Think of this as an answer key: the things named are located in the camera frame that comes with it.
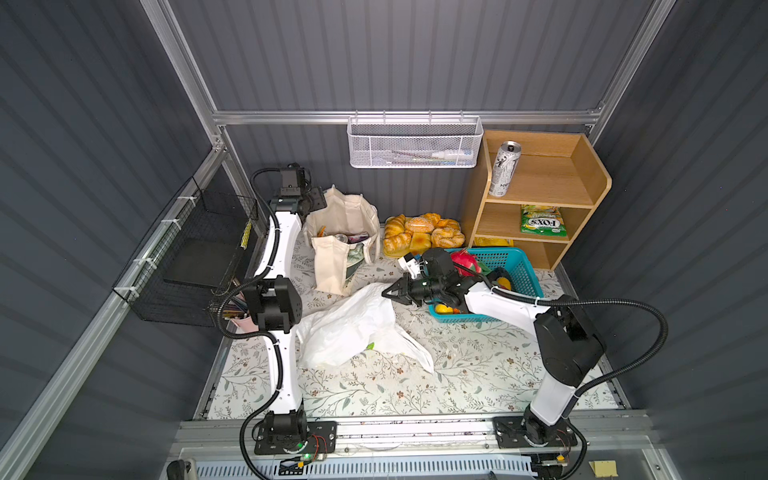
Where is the cream canvas tote bag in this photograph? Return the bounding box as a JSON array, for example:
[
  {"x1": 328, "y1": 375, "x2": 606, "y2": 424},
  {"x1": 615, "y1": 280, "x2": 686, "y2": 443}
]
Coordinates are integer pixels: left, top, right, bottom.
[{"x1": 304, "y1": 187, "x2": 381, "y2": 296}]

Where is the white plastic grocery bag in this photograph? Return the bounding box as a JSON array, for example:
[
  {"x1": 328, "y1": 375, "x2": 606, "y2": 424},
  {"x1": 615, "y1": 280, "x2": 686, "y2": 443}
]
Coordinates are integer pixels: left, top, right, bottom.
[{"x1": 292, "y1": 283, "x2": 435, "y2": 374}]

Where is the purple Fox's candy bag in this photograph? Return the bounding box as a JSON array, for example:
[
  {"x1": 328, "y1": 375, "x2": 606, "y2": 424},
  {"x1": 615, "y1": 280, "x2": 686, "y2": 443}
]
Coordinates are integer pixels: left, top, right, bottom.
[{"x1": 347, "y1": 232, "x2": 370, "y2": 244}]

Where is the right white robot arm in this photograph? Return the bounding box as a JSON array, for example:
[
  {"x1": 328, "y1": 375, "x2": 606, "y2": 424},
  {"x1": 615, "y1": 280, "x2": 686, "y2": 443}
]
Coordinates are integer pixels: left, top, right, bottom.
[{"x1": 382, "y1": 248, "x2": 669, "y2": 446}]

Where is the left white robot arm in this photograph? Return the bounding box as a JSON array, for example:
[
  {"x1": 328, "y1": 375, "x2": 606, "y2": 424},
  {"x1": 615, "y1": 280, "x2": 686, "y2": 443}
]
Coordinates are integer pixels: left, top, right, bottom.
[{"x1": 212, "y1": 195, "x2": 309, "y2": 436}]

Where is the upper pink dragon fruit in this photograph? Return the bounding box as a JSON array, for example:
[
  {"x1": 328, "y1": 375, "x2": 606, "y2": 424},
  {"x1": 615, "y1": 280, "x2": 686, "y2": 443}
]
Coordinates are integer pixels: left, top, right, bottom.
[{"x1": 450, "y1": 249, "x2": 482, "y2": 276}]

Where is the yellow bread tray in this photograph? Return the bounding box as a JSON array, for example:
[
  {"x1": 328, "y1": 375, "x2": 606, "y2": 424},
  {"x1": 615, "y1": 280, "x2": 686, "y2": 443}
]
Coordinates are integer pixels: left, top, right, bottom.
[{"x1": 382, "y1": 213, "x2": 466, "y2": 258}]

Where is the teal plastic basket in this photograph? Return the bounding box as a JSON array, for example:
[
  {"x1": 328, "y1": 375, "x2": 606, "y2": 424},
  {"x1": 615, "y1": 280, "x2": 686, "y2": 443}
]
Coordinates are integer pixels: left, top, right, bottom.
[{"x1": 428, "y1": 247, "x2": 543, "y2": 323}]

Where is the green Fox's candy bag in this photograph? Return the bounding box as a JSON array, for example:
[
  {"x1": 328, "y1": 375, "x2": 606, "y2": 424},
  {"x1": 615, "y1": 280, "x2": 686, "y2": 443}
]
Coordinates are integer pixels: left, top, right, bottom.
[{"x1": 520, "y1": 205, "x2": 568, "y2": 238}]

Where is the wooden shelf unit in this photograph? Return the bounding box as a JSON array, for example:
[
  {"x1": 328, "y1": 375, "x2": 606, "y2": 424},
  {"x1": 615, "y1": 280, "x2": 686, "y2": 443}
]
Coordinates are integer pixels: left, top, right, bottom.
[{"x1": 460, "y1": 130, "x2": 612, "y2": 270}]

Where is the left silver drink can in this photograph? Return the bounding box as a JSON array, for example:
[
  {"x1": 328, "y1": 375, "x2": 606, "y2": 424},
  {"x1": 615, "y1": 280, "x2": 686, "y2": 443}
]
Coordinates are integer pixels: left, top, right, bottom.
[{"x1": 489, "y1": 141, "x2": 522, "y2": 197}]

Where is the pink pencil cup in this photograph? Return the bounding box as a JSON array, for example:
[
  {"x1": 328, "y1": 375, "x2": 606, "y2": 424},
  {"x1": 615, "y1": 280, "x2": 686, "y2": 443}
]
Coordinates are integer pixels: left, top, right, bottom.
[{"x1": 229, "y1": 316, "x2": 259, "y2": 334}]

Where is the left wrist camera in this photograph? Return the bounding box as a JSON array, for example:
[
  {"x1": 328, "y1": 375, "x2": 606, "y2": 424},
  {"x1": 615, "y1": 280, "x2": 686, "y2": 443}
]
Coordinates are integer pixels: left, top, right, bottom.
[{"x1": 280, "y1": 163, "x2": 311, "y2": 190}]

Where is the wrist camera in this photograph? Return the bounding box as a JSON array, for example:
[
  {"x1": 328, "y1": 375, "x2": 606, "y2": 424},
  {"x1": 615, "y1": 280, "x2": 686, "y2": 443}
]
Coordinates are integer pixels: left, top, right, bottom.
[
  {"x1": 397, "y1": 252, "x2": 423, "y2": 279},
  {"x1": 280, "y1": 163, "x2": 311, "y2": 190}
]

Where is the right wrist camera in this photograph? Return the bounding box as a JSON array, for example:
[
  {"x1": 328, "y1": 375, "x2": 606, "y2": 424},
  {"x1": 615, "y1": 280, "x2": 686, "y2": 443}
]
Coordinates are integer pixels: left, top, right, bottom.
[{"x1": 397, "y1": 252, "x2": 423, "y2": 279}]

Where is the white wire wall basket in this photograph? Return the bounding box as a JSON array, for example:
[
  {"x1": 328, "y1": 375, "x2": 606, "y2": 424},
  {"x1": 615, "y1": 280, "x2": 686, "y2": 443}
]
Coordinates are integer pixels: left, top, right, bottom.
[{"x1": 346, "y1": 112, "x2": 484, "y2": 169}]

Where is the black wire wall basket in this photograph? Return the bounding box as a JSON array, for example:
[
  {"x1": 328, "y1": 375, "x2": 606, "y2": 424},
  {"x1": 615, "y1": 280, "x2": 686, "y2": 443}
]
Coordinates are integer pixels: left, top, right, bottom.
[{"x1": 113, "y1": 181, "x2": 264, "y2": 327}]

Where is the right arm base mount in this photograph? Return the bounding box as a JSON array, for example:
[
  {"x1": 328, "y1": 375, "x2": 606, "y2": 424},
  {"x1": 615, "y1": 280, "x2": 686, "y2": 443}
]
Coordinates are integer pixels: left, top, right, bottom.
[{"x1": 492, "y1": 415, "x2": 577, "y2": 450}]

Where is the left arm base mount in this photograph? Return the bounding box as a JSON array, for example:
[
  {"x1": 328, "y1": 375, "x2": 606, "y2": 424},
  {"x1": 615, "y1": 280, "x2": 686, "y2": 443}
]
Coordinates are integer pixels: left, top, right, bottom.
[{"x1": 252, "y1": 420, "x2": 338, "y2": 456}]

